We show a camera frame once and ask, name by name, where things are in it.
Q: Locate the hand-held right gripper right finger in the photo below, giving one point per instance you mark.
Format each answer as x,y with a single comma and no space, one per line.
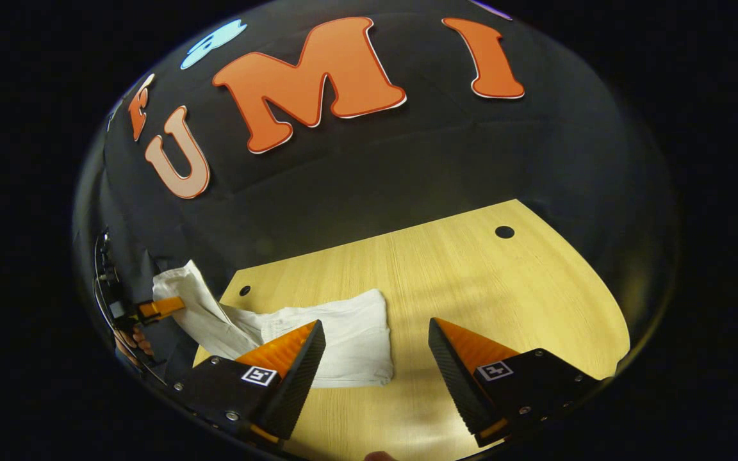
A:
455,384

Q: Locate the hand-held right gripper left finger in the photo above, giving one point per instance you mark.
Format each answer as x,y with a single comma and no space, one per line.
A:
298,384

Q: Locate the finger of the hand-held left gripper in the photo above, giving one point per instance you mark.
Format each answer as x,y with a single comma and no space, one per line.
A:
161,308

